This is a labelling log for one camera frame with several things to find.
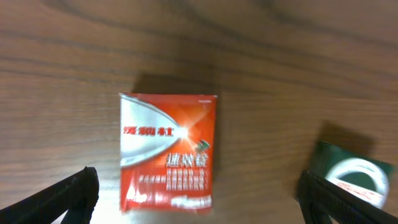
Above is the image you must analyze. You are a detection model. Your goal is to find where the red medicine box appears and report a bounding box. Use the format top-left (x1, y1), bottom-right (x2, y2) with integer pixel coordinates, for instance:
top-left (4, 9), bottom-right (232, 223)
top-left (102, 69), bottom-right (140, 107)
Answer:
top-left (120, 93), bottom-right (218, 213)

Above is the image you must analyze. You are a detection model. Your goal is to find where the dark green round-logo box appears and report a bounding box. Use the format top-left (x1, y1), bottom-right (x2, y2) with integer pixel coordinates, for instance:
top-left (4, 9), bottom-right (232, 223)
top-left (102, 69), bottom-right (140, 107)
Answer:
top-left (308, 141), bottom-right (394, 209)

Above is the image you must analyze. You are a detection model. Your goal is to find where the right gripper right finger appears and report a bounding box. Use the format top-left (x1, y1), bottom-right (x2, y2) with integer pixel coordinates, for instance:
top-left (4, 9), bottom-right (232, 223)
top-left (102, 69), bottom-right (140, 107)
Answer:
top-left (297, 170), bottom-right (397, 224)

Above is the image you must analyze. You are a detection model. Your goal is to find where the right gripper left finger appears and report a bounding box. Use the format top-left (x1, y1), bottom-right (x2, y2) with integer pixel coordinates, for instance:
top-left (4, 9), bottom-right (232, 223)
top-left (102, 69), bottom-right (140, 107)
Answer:
top-left (1, 167), bottom-right (100, 224)

